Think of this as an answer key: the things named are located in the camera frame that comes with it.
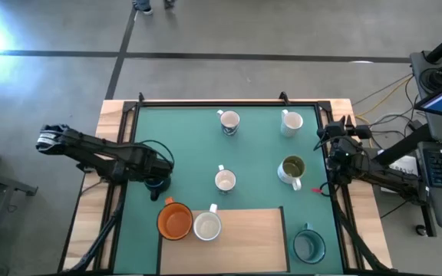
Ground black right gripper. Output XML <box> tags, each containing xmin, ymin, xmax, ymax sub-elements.
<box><xmin>316</xmin><ymin>113</ymin><xmax>372</xmax><ymax>142</ymax></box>

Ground dark blue mug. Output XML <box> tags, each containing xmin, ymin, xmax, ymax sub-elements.
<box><xmin>143</xmin><ymin>176</ymin><xmax>172</xmax><ymax>202</ymax></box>

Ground white teal lattice mug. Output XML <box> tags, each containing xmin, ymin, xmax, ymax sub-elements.
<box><xmin>280</xmin><ymin>109</ymin><xmax>305</xmax><ymax>138</ymax></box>

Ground orange mug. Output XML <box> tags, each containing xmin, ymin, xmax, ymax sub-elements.
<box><xmin>156</xmin><ymin>196</ymin><xmax>194</xmax><ymax>242</ymax></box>

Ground blue leaf print mug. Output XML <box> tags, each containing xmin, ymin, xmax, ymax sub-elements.
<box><xmin>214</xmin><ymin>164</ymin><xmax>238</xmax><ymax>195</ymax></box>

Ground plain white mug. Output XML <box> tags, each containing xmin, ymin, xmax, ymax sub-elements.
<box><xmin>193</xmin><ymin>202</ymin><xmax>223</xmax><ymax>242</ymax></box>

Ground navy white patterned mug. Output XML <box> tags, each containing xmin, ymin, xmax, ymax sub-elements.
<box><xmin>216</xmin><ymin>109</ymin><xmax>241</xmax><ymax>137</ymax></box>

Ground green table mat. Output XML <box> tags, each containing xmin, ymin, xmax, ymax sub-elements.
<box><xmin>112</xmin><ymin>103</ymin><xmax>345</xmax><ymax>275</ymax></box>

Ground black slanted pole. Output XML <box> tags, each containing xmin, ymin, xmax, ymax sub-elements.
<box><xmin>372</xmin><ymin>123</ymin><xmax>433</xmax><ymax>166</ymax></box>

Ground white printed paper sheet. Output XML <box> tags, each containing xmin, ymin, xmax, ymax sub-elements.
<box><xmin>376</xmin><ymin>149</ymin><xmax>421</xmax><ymax>195</ymax></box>

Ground light wooden board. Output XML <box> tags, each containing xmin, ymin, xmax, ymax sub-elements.
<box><xmin>158</xmin><ymin>206</ymin><xmax>290</xmax><ymax>274</ymax></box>

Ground grey metal stand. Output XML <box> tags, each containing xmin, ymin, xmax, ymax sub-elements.
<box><xmin>0</xmin><ymin>164</ymin><xmax>40</xmax><ymax>265</ymax></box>

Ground person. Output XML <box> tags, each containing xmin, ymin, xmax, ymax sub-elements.
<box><xmin>131</xmin><ymin>0</ymin><xmax>176</xmax><ymax>16</ymax></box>

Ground yellow floor cable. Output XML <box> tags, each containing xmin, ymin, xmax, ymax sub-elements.
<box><xmin>355</xmin><ymin>74</ymin><xmax>414</xmax><ymax>120</ymax></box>

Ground grey floor cable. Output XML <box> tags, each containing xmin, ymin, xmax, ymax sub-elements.
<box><xmin>358</xmin><ymin>110</ymin><xmax>425</xmax><ymax>139</ymax></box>

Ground black metal table frame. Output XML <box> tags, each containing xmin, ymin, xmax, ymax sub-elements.
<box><xmin>58</xmin><ymin>91</ymin><xmax>393</xmax><ymax>276</ymax></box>

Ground black cable with red plug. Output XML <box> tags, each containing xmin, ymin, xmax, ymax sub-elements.
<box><xmin>311</xmin><ymin>179</ymin><xmax>332</xmax><ymax>197</ymax></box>

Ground black coiled cable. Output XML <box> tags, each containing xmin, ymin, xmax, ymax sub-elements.
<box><xmin>419</xmin><ymin>65</ymin><xmax>442</xmax><ymax>93</ymax></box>

